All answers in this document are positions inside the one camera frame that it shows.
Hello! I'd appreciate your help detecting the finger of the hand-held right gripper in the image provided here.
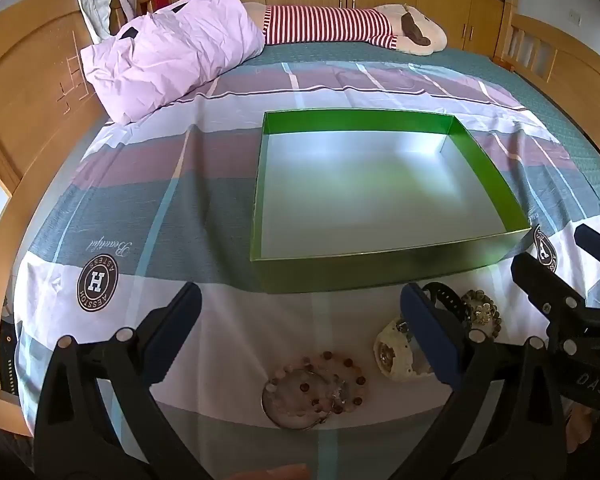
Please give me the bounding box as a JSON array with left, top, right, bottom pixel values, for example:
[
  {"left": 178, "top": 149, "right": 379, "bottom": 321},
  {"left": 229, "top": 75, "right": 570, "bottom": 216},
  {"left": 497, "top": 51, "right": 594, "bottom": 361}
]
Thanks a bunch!
[
  {"left": 511, "top": 251, "right": 587, "bottom": 328},
  {"left": 574, "top": 223, "right": 600, "bottom": 268}
]

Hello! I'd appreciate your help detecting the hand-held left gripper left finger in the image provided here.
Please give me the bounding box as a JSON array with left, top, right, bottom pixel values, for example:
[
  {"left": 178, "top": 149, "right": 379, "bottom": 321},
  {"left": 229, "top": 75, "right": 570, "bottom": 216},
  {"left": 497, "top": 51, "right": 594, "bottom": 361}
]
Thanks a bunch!
[{"left": 32, "top": 281, "right": 203, "bottom": 480}]

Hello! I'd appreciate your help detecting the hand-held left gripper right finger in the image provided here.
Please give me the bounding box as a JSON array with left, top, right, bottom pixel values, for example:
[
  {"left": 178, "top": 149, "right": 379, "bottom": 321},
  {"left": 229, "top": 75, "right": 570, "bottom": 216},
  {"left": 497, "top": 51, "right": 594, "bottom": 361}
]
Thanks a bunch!
[{"left": 390, "top": 282, "right": 566, "bottom": 480}]

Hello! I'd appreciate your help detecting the black wrist watch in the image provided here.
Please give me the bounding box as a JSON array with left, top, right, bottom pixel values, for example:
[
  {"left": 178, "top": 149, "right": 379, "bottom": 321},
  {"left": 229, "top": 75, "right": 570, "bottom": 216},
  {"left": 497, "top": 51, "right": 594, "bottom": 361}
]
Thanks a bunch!
[{"left": 422, "top": 281, "right": 469, "bottom": 327}]

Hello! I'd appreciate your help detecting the golden bead bracelet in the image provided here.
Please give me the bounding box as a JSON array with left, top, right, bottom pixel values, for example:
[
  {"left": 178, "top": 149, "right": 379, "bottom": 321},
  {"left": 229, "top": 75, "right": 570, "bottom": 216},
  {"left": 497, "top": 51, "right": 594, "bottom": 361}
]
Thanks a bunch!
[{"left": 461, "top": 288, "right": 502, "bottom": 337}]

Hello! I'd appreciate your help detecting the pink bead bracelet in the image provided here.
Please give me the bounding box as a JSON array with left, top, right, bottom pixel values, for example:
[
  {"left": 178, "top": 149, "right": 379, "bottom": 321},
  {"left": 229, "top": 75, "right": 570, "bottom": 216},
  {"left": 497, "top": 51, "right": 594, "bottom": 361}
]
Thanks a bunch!
[{"left": 266, "top": 352, "right": 368, "bottom": 417}]

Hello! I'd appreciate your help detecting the silver bangle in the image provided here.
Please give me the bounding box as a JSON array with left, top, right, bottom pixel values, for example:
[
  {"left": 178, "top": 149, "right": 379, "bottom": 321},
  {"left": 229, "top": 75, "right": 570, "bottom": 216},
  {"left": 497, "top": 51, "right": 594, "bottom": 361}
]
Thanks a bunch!
[{"left": 261, "top": 369, "right": 332, "bottom": 431}]

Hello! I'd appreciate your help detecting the green cardboard box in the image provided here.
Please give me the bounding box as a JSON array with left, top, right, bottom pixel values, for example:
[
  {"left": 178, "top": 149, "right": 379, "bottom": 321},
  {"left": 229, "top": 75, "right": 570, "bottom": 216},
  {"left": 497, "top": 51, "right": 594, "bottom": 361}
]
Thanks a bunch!
[{"left": 249, "top": 108, "right": 532, "bottom": 295}]

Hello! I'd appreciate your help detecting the person's right hand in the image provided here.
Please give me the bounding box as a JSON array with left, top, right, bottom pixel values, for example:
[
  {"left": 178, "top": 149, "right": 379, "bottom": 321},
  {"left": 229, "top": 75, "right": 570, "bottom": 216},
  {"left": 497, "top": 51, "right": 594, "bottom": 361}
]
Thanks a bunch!
[{"left": 566, "top": 402, "right": 600, "bottom": 457}]

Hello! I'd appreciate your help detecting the printed bed sheet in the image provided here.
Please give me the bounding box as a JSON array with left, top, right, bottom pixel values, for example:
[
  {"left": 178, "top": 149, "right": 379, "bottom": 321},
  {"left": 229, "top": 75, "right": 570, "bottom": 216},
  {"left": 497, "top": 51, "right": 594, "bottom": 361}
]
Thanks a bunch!
[{"left": 12, "top": 57, "right": 600, "bottom": 480}]

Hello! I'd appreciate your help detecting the black and yellow object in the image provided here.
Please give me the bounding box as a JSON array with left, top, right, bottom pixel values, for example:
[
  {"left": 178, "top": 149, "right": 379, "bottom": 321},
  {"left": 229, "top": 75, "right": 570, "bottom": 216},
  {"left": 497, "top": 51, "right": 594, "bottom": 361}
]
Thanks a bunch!
[{"left": 0, "top": 317, "right": 20, "bottom": 397}]

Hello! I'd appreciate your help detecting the wooden footboard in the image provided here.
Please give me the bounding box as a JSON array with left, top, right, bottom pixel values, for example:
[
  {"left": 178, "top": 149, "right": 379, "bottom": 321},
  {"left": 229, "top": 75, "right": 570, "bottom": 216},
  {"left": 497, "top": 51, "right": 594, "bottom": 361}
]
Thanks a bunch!
[{"left": 495, "top": 10, "right": 600, "bottom": 158}]

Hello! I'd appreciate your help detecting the pink pillow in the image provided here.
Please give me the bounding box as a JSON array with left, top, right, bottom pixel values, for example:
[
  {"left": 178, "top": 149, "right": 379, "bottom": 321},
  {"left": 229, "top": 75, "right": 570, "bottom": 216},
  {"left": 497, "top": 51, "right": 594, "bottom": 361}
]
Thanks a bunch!
[{"left": 80, "top": 0, "right": 267, "bottom": 126}]

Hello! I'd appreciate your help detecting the wooden headboard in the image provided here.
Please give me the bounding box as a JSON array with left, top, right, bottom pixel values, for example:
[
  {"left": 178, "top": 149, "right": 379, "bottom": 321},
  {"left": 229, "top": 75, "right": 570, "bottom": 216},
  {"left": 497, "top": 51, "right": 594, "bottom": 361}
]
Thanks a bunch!
[{"left": 0, "top": 0, "right": 112, "bottom": 281}]

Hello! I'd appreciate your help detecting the striped plush toy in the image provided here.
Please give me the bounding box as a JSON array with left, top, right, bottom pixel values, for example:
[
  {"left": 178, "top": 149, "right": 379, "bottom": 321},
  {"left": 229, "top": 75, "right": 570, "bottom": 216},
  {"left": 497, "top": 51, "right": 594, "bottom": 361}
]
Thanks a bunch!
[{"left": 242, "top": 2, "right": 449, "bottom": 56}]

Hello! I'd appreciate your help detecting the grey hanging cloth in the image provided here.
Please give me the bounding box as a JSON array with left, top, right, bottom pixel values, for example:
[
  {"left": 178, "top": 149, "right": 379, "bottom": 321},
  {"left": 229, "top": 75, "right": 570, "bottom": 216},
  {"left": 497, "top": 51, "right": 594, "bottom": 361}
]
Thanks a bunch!
[{"left": 71, "top": 0, "right": 139, "bottom": 44}]

